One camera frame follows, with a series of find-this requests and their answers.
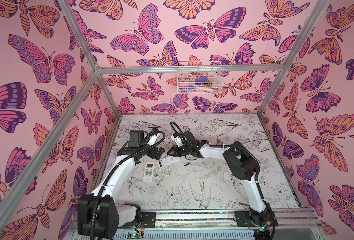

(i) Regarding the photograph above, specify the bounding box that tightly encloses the white remote with display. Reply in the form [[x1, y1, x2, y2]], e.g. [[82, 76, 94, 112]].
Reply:
[[158, 156, 181, 168]]

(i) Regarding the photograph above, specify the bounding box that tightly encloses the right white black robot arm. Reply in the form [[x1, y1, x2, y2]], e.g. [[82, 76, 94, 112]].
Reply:
[[168, 132, 277, 230]]

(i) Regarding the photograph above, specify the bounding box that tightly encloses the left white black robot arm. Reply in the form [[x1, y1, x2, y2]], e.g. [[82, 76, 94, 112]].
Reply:
[[77, 128, 166, 240]]

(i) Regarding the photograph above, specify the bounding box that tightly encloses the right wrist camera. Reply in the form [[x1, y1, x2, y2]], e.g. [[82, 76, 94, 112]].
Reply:
[[171, 135, 184, 147]]

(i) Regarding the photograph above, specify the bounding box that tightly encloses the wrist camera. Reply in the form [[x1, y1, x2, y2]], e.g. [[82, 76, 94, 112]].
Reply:
[[171, 135, 184, 147], [147, 128, 162, 146]]

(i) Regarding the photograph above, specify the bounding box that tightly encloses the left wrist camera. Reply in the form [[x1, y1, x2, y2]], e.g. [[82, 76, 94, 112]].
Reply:
[[147, 128, 162, 146]]

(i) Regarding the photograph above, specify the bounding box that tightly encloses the white wire basket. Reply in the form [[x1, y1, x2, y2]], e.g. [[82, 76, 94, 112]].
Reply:
[[176, 64, 223, 95]]

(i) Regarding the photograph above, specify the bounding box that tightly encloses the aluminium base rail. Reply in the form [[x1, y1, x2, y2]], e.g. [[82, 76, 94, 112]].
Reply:
[[71, 209, 320, 240]]

